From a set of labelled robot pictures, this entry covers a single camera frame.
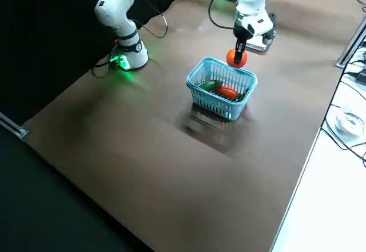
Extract silver kitchen scale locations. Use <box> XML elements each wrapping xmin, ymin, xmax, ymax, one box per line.
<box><xmin>246</xmin><ymin>33</ymin><xmax>272</xmax><ymax>51</ymax></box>

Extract black desk device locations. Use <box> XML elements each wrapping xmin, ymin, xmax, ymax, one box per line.
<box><xmin>354</xmin><ymin>69</ymin><xmax>366</xmax><ymax>86</ymax></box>

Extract white side desk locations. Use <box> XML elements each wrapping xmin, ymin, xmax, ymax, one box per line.
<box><xmin>270</xmin><ymin>54</ymin><xmax>366</xmax><ymax>252</ymax></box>

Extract orange toy carrot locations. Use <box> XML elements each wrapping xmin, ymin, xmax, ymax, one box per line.
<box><xmin>216</xmin><ymin>85</ymin><xmax>247</xmax><ymax>102</ymax></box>

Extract orange toy tomato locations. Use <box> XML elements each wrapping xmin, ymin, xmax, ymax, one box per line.
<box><xmin>225</xmin><ymin>49</ymin><xmax>249</xmax><ymax>69</ymax></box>

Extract black desk cable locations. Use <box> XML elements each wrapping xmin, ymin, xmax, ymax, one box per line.
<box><xmin>321</xmin><ymin>51</ymin><xmax>366</xmax><ymax>167</ymax></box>

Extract light blue plastic basket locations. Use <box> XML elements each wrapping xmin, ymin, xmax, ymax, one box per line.
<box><xmin>186</xmin><ymin>57</ymin><xmax>258</xmax><ymax>121</ymax></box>

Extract aluminium frame profile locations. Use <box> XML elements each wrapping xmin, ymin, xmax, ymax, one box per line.
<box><xmin>0</xmin><ymin>111</ymin><xmax>29</xmax><ymax>138</ymax></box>

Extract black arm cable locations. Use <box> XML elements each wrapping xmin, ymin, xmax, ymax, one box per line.
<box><xmin>125</xmin><ymin>0</ymin><xmax>169</xmax><ymax>39</ymax></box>
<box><xmin>208</xmin><ymin>0</ymin><xmax>238</xmax><ymax>31</ymax></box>

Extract aluminium frame post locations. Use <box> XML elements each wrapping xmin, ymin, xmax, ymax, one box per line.
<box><xmin>336</xmin><ymin>14</ymin><xmax>366</xmax><ymax>69</ymax></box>

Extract clear glass bowl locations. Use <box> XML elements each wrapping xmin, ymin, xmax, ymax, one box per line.
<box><xmin>335</xmin><ymin>106</ymin><xmax>366</xmax><ymax>138</ymax></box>

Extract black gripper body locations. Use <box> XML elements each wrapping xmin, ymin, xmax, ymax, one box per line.
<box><xmin>234</xmin><ymin>25</ymin><xmax>254</xmax><ymax>40</ymax></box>

